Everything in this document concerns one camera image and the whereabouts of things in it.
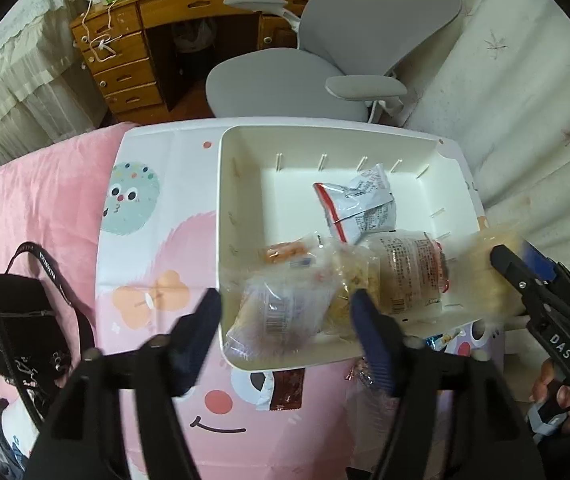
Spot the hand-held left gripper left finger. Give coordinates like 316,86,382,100
22,287,223,480

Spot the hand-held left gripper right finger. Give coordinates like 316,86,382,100
349,288,540,480

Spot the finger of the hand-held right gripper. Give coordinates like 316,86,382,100
490,245,558,321
522,239,570,286

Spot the pale yellow bread packet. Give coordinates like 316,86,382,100
465,225,526,322

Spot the clear rice cracker bag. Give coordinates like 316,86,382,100
327,250,383,336

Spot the clear text-printed snack packet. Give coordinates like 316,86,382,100
377,230,452,317

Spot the purple bread packet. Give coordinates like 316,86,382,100
225,260,336,358

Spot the orange snack packet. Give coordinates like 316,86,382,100
264,241,312,266

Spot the red white cookie packet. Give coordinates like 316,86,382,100
313,164,397,246

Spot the white plastic storage box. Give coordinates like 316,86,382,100
216,125,486,372

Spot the person's right hand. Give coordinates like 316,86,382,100
532,360,570,428

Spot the small wrapped candy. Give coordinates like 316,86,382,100
346,357,373,386

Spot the dark red snack packet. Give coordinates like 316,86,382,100
256,369,307,412

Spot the white floral curtain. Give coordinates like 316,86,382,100
400,0,570,281

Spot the black handbag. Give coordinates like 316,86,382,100
0,242,96,421

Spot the pink blanket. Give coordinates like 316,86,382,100
0,122,141,480

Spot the grey office chair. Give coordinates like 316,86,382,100
205,0,463,123

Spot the wooden desk with drawers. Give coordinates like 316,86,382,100
69,0,323,116

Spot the white lace curtain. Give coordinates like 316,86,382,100
0,0,111,176

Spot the white cable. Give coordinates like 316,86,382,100
82,0,122,66

